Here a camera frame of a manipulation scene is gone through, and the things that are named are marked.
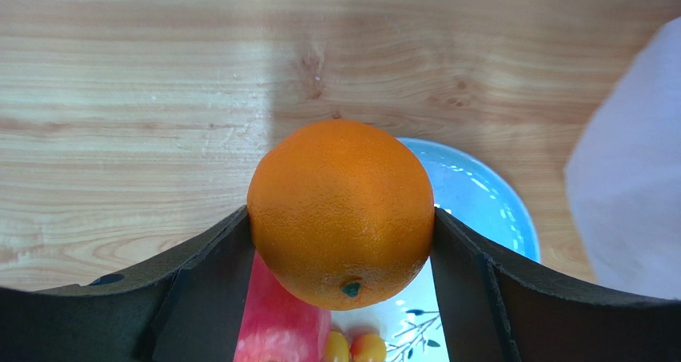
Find white floral plate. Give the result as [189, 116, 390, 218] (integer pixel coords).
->
[332, 137, 541, 361]

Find pink printed plastic bag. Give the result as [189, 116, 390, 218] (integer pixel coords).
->
[564, 19, 680, 299]

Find orange fruit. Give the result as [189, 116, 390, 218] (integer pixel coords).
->
[247, 119, 435, 311]

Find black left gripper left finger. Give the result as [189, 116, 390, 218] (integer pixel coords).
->
[1, 208, 254, 361]

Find red cherry tomatoes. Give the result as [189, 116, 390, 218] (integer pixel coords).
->
[321, 331, 387, 362]

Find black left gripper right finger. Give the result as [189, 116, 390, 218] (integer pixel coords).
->
[430, 209, 680, 361]

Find red apple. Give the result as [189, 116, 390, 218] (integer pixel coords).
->
[233, 254, 332, 362]

